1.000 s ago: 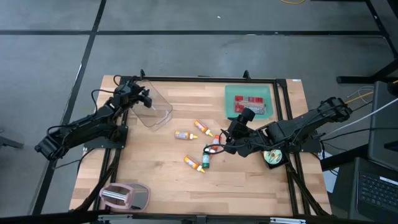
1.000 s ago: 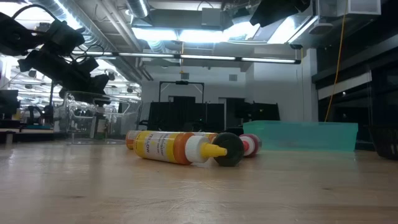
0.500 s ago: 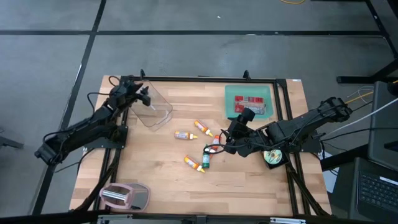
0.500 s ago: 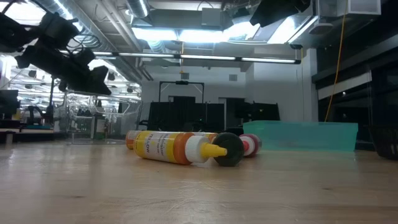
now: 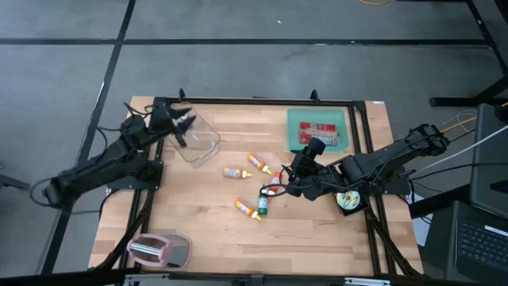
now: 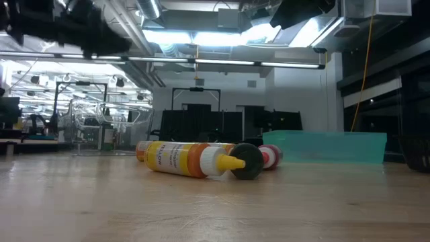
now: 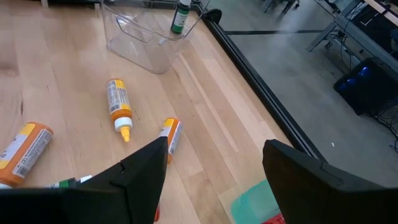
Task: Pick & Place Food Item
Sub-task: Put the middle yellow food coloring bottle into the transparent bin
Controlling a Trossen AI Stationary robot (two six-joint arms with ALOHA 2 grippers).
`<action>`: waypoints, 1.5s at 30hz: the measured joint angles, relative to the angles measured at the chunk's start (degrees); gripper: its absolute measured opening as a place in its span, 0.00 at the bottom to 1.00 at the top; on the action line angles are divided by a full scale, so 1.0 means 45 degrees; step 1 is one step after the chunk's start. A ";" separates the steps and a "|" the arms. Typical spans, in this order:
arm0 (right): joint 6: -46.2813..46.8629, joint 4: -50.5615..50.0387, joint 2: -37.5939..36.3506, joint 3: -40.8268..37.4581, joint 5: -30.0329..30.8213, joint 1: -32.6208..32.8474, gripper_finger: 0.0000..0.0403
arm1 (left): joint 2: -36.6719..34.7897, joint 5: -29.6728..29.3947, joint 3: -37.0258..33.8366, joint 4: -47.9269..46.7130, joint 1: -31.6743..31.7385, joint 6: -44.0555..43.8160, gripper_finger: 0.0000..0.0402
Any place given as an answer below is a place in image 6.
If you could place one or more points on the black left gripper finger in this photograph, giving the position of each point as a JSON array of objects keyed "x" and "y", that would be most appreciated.
[{"x": 111, "y": 45}]

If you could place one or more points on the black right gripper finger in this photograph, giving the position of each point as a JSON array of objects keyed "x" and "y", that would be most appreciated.
[{"x": 302, "y": 10}]

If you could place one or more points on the yellow ink bottle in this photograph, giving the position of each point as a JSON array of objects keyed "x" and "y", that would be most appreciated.
[{"x": 168, "y": 158}]

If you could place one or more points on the red ink bottle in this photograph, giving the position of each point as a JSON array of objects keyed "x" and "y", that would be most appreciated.
[{"x": 272, "y": 157}]

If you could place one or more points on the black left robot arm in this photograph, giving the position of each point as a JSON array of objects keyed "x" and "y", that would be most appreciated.
[{"x": 27, "y": 20}]

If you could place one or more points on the grey ceiling box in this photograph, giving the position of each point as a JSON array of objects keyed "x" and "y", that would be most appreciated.
[{"x": 228, "y": 18}]

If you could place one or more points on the long overhead light bar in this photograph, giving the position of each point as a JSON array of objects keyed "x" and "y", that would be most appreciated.
[{"x": 221, "y": 62}]

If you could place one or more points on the black partition panels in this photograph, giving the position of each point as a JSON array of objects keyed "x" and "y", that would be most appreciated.
[{"x": 178, "y": 124}]

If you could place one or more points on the clear plastic bin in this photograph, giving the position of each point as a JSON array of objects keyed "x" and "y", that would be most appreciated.
[{"x": 67, "y": 141}]

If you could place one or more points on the teal plastic bin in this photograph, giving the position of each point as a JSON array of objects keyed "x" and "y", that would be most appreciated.
[{"x": 336, "y": 148}]

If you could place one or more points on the black mesh basket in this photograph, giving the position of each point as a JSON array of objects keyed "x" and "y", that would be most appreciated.
[{"x": 416, "y": 154}]

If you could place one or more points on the silver ventilation duct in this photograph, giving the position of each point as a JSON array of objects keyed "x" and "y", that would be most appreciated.
[{"x": 149, "y": 8}]

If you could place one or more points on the black background rig frame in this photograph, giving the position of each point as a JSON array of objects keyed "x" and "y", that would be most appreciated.
[{"x": 196, "y": 89}]

